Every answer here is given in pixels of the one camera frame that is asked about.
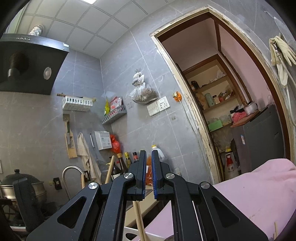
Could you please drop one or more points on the white slotted wall basket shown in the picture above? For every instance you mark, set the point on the white slotted wall basket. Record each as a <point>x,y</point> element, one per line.
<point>77,103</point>

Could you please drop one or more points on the foil exhaust duct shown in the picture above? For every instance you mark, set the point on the foil exhaust duct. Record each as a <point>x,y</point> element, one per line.
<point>36,30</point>

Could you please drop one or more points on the hanging wooden board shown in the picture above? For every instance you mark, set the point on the hanging wooden board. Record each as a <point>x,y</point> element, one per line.
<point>71,146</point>

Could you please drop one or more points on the green thermos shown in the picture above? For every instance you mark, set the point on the green thermos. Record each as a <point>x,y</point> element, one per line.
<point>209,99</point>

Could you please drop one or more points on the large steel pot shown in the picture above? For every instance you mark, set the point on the large steel pot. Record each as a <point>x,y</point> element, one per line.
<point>9,183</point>

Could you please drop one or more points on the steel faucet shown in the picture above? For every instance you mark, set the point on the steel faucet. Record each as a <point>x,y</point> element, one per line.
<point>69,169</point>

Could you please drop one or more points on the plastic oil jug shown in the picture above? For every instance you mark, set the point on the plastic oil jug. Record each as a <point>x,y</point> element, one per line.
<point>160,153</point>

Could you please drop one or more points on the crumpled pink rag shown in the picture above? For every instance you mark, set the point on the crumpled pink rag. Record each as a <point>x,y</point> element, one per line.
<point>239,118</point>

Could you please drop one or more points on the small dark sauce bottle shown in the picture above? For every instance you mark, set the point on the small dark sauce bottle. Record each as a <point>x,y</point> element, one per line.
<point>135,157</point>

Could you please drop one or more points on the beige rubber glove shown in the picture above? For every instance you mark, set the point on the beige rubber glove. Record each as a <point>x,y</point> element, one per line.
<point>288,53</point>
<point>278,67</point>

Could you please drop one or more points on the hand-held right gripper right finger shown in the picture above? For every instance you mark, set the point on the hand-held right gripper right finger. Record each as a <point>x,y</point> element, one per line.
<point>158,176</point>

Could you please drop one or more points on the white jug red label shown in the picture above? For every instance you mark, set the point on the white jug red label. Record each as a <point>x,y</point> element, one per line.
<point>231,166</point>

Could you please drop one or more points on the green box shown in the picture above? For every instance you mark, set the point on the green box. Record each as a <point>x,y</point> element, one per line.
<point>215,126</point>

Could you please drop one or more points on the red plastic bag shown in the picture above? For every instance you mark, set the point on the red plastic bag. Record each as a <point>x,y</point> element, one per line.
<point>115,144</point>

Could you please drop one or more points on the hanging metal turner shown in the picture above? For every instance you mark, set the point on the hanging metal turner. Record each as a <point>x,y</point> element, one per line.
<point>66,122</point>

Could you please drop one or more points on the clear bag of dried goods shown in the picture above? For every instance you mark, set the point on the clear bag of dried goods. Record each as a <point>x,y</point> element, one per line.
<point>143,92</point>

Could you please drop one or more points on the black wall bracket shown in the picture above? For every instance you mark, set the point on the black wall bracket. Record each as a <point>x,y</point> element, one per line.
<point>57,183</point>

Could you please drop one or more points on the orange wall hook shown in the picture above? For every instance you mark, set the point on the orange wall hook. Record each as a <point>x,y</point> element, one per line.
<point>177,96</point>

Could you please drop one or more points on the worn wooden door frame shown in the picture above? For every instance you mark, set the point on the worn wooden door frame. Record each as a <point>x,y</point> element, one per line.
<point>182,97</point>

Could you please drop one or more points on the grey refrigerator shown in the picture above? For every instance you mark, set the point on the grey refrigerator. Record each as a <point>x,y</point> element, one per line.
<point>261,143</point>

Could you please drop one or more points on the black range hood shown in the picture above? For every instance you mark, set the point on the black range hood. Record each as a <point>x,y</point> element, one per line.
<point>30,58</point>

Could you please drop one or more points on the white wall box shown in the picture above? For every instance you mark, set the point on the white wall box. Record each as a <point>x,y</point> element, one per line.
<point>103,140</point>

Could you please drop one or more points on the grey wall shelf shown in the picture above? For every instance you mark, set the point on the grey wall shelf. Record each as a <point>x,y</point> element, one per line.
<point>114,115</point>

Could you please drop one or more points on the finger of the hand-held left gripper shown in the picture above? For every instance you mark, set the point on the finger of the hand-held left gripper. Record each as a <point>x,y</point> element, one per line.
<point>27,204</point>

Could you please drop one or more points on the hanging beige rag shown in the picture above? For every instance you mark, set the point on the hanging beige rag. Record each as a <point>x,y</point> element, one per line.
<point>85,153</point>

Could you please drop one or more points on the pink towel cloth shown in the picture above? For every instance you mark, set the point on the pink towel cloth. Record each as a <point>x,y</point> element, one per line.
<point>249,192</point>

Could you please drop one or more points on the small metal pot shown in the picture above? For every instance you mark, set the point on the small metal pot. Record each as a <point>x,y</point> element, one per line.
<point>251,108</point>

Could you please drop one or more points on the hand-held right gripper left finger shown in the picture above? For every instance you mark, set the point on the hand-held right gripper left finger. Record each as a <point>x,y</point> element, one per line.
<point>141,176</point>

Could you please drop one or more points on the wall switch socket panel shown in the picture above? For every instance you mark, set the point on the wall switch socket panel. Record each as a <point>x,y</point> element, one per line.
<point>158,106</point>

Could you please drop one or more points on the dark bottle white label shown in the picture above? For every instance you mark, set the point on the dark bottle white label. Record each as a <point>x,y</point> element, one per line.
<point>120,166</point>

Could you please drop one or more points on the red snack packet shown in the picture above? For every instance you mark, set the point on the red snack packet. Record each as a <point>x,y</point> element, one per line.
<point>116,104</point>

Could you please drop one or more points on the wooden shelf unit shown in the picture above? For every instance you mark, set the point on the wooden shelf unit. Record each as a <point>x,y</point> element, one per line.
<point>215,81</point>

